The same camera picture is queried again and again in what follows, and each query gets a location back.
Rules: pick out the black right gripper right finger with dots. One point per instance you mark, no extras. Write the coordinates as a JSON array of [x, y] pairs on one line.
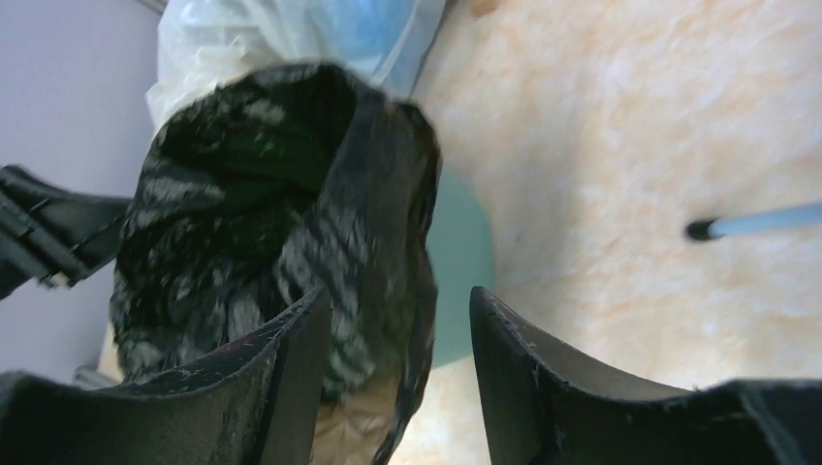
[[546, 402]]

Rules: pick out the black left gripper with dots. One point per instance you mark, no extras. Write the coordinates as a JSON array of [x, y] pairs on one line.
[[52, 235]]

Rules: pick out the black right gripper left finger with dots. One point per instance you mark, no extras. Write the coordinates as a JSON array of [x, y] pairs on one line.
[[211, 410]]

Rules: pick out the black trash bag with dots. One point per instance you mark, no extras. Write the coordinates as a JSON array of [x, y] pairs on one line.
[[290, 178]]

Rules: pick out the green plastic trash bin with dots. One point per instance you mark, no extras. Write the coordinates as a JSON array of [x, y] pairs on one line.
[[461, 251]]

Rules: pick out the translucent yellow-trimmed plastic bag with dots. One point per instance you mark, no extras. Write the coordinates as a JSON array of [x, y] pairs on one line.
[[204, 43]]

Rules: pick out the light blue tripod stand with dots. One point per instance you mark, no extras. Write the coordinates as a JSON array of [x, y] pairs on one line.
[[709, 229]]

